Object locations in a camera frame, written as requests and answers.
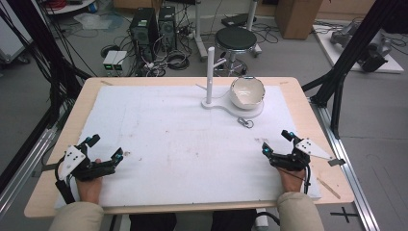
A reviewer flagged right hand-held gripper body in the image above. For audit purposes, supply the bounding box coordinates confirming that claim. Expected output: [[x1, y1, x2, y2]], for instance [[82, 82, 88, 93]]
[[268, 138, 335, 172]]

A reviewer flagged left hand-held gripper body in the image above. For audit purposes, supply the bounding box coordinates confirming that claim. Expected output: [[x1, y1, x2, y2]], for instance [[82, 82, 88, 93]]
[[57, 141, 117, 183]]

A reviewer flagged person's left hand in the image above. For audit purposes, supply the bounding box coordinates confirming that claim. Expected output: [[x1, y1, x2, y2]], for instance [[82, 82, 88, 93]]
[[75, 158, 104, 205]]

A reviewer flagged person's right hand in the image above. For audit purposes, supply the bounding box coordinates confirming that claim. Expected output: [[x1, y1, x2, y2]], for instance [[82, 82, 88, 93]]
[[276, 167, 306, 194]]

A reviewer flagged wooden table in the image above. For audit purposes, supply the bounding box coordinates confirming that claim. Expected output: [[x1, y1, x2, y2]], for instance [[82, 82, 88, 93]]
[[23, 76, 355, 219]]

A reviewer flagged grey tape tab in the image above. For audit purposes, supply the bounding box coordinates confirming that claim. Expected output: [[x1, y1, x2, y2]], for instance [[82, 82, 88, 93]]
[[327, 157, 347, 167]]

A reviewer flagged thin wooden stick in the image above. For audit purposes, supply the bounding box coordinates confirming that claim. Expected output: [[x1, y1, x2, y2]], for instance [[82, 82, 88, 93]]
[[316, 176, 342, 200]]

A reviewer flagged white cracked egg-shaped bowl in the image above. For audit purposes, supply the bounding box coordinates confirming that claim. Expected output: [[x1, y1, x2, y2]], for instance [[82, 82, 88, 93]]
[[229, 75, 267, 111]]

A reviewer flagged white foam mat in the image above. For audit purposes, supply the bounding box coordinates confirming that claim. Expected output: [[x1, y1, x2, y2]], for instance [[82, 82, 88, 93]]
[[54, 84, 322, 210]]

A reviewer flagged black cross floor tape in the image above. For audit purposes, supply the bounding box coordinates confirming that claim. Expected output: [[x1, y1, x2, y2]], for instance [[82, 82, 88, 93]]
[[329, 206, 359, 224]]

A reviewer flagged white power supply box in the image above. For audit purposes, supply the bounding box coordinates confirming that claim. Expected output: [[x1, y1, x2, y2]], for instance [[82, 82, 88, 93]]
[[102, 50, 118, 72], [112, 50, 129, 72]]

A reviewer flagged white platform board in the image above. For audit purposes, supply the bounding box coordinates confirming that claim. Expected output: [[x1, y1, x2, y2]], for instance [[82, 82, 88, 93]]
[[312, 23, 405, 74]]

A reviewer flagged black round stool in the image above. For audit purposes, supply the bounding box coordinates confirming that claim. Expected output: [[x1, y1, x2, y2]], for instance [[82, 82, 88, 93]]
[[214, 26, 260, 77]]

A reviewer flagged brown cardboard box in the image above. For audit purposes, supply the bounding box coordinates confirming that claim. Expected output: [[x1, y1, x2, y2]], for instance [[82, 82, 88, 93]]
[[274, 0, 324, 40]]

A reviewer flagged white desk leg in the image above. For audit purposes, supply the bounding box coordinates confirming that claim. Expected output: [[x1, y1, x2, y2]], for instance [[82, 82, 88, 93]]
[[192, 0, 210, 63], [245, 0, 263, 58]]

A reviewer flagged grey robot device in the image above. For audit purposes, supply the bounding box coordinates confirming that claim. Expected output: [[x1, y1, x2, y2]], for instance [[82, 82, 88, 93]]
[[329, 21, 395, 73]]

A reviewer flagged large black computer tower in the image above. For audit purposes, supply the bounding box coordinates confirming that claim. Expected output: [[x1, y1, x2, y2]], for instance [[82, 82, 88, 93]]
[[128, 7, 160, 63]]

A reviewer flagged clear plastic sheet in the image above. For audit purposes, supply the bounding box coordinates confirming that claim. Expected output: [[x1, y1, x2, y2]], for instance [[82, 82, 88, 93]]
[[73, 12, 125, 32]]

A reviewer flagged black flat case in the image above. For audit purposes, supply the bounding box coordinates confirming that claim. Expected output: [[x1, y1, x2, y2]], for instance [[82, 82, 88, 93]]
[[220, 13, 258, 29]]

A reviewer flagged small black computer tower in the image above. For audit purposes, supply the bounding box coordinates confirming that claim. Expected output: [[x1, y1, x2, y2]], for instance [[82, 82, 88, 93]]
[[157, 5, 178, 53]]

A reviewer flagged white round table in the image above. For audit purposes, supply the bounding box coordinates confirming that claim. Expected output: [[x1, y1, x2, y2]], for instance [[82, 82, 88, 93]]
[[43, 0, 98, 16]]

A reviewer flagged black gripper strap cable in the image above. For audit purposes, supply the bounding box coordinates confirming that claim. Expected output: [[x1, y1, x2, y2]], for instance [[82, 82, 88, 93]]
[[54, 157, 77, 205]]

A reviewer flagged metal key ring clasp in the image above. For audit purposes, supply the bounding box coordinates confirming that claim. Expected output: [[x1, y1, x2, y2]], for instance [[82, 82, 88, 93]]
[[237, 116, 255, 130]]

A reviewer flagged aluminium rail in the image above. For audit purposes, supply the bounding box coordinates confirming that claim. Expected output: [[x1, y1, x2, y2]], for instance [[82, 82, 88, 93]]
[[308, 95, 381, 231], [0, 127, 60, 219]]

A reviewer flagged black cable under table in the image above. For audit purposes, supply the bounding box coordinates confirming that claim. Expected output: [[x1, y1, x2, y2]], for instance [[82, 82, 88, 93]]
[[262, 211, 282, 227]]

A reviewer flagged white stand with post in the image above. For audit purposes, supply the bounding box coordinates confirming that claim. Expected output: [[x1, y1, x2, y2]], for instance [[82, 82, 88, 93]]
[[195, 46, 266, 119]]

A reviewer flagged black metal frame with cables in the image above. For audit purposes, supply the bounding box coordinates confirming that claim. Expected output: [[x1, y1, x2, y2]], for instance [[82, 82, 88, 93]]
[[0, 0, 93, 129]]

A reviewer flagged coiled black cable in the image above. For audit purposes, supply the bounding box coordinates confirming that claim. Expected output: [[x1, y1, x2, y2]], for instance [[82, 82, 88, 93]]
[[166, 50, 191, 71]]

